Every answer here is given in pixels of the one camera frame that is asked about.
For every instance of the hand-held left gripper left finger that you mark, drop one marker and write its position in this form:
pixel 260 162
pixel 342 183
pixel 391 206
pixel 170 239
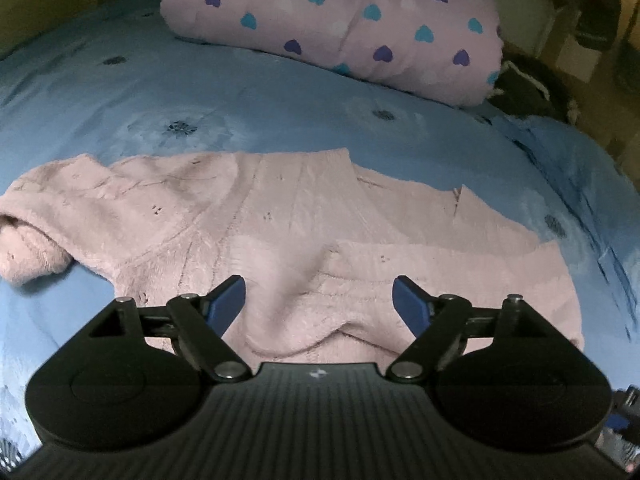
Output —
pixel 227 302

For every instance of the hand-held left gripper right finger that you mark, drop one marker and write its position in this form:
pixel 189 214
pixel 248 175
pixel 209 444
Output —
pixel 410 302

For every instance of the pink fuzzy sweater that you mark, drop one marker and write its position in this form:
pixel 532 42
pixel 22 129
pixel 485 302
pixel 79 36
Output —
pixel 280 230

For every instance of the blue floral bedsheet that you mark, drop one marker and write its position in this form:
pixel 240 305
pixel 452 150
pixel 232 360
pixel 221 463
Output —
pixel 125 100

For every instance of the pink heart-print pillow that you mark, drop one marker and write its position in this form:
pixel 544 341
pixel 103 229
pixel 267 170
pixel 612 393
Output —
pixel 350 25

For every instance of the cardboard box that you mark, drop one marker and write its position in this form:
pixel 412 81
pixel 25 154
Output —
pixel 555 20

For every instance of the dark bag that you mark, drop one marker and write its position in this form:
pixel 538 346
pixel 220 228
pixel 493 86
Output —
pixel 597 15

